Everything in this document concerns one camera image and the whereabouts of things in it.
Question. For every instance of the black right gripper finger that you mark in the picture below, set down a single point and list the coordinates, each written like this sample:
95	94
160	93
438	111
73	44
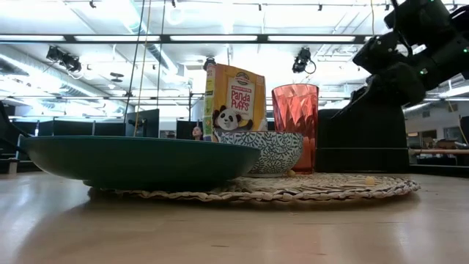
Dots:
361	89
350	107

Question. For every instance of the red faceted plastic cup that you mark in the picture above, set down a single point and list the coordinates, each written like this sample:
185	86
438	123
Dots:
295	110

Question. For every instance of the white bowl with green pattern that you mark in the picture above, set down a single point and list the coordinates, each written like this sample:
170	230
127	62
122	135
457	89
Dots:
275	154

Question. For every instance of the yellow Panda Puffs cereal box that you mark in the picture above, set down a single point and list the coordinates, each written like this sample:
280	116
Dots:
238	91

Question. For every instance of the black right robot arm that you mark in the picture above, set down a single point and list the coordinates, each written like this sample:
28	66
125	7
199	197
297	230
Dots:
439	40

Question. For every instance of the black toaster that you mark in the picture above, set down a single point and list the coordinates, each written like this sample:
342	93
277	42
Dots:
362	146

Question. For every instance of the yellow cereal puff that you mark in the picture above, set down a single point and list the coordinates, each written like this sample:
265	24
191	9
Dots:
370	180
291	173

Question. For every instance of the wooden desk top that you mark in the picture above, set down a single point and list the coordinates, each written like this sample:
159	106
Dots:
439	151

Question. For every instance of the round woven straw placemat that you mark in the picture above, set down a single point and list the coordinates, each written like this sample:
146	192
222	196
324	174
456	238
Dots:
322	187

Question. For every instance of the white cylindrical tank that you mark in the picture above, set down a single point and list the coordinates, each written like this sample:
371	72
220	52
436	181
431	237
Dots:
198	110

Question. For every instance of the person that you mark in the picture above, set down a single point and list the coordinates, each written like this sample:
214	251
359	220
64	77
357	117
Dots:
197	132

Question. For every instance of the dark green plate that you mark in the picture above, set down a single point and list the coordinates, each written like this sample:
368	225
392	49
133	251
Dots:
146	161

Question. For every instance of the black ceiling spotlight cluster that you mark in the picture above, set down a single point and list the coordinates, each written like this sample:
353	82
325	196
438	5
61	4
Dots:
64	59

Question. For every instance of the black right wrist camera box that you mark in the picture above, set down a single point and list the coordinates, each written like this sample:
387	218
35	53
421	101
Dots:
377	53

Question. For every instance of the round black ceiling camera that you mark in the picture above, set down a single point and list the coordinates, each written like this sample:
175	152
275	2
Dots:
209	63

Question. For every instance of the black horizontal frame bar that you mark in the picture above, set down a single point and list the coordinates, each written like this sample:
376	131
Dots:
165	38

